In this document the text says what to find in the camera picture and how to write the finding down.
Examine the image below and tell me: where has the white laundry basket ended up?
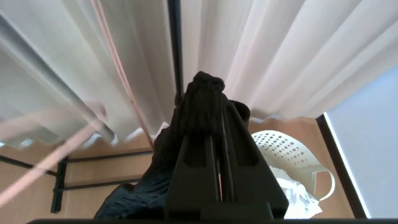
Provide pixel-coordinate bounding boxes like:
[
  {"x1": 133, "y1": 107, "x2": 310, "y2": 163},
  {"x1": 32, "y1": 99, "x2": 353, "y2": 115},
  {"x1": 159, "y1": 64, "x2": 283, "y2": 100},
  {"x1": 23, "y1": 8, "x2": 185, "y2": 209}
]
[{"x1": 251, "y1": 129, "x2": 336, "y2": 218}]

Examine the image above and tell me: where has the white curtain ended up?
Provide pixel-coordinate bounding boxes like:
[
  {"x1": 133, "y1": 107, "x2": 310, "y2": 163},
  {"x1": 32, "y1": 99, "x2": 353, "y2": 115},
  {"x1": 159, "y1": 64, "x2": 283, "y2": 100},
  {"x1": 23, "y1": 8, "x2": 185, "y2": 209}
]
[{"x1": 0, "y1": 0, "x2": 398, "y2": 147}]

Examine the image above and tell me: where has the white garment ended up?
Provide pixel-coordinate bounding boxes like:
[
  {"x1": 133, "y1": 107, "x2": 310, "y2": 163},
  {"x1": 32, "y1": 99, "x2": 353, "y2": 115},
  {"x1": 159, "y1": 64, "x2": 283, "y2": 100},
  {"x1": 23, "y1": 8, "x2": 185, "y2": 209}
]
[{"x1": 269, "y1": 166, "x2": 323, "y2": 220}]

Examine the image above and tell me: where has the black garment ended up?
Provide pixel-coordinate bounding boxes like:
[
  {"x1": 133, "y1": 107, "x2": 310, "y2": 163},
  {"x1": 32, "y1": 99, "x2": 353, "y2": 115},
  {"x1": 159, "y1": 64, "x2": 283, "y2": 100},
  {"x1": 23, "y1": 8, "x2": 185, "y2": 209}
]
[{"x1": 94, "y1": 70, "x2": 251, "y2": 220}]

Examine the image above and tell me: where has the black clothes rack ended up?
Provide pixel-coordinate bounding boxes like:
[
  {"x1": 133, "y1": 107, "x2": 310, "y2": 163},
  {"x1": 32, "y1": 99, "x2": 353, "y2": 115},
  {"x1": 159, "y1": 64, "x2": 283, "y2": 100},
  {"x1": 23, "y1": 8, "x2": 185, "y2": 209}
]
[{"x1": 0, "y1": 0, "x2": 185, "y2": 215}]

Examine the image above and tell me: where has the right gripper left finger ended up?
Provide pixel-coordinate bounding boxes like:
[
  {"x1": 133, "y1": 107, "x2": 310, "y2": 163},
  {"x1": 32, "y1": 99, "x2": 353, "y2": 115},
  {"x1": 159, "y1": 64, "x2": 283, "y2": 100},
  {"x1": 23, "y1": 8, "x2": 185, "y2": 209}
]
[{"x1": 164, "y1": 133, "x2": 220, "y2": 218}]

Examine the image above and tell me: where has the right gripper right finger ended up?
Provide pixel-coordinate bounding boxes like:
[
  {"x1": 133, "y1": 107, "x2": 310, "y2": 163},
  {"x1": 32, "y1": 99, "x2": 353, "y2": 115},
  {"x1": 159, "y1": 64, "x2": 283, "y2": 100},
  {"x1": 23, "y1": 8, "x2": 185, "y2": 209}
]
[{"x1": 221, "y1": 100, "x2": 290, "y2": 218}]

